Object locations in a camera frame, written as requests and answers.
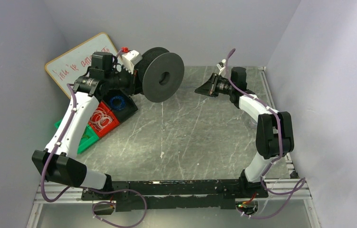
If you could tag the red bin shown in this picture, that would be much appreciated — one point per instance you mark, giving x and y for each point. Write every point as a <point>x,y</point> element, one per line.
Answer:
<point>103,120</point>

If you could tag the whiteboard with red writing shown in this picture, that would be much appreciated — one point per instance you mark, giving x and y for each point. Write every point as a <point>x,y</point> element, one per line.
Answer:
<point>65,69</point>

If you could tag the green bin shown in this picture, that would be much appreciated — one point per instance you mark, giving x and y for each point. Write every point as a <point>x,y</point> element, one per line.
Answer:
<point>88,138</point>

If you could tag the black spool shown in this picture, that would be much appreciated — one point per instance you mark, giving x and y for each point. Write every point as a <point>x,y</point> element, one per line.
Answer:
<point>161,73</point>

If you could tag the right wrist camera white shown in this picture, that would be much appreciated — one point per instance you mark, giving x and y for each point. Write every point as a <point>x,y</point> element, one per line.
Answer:
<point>222,66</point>

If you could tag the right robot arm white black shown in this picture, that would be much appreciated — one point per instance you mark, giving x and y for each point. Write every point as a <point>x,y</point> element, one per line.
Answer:
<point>274,134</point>

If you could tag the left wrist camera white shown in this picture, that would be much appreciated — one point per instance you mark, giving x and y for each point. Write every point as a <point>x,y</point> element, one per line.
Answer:
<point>129,59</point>

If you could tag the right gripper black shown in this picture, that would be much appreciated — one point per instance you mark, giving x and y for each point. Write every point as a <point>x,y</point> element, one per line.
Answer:
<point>213,86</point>

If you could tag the black bin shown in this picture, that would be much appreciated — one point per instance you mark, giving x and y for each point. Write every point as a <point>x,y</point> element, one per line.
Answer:
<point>120,104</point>

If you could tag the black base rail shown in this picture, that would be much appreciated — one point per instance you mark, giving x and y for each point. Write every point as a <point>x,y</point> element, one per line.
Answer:
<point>172,194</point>

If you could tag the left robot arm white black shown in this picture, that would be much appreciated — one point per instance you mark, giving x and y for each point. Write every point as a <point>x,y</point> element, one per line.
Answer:
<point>57,163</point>

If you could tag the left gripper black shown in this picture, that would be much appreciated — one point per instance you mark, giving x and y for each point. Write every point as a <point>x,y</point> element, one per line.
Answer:
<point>133,83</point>

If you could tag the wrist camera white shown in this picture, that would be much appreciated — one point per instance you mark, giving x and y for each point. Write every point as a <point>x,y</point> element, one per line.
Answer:
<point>129,59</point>
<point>222,66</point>

